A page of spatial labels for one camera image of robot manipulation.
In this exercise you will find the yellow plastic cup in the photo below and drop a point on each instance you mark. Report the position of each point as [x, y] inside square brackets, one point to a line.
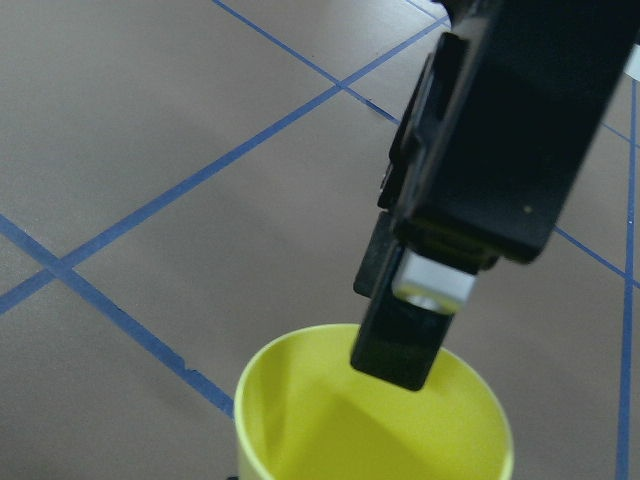
[303, 412]

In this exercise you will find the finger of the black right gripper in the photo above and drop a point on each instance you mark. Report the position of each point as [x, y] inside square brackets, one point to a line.
[482, 163]

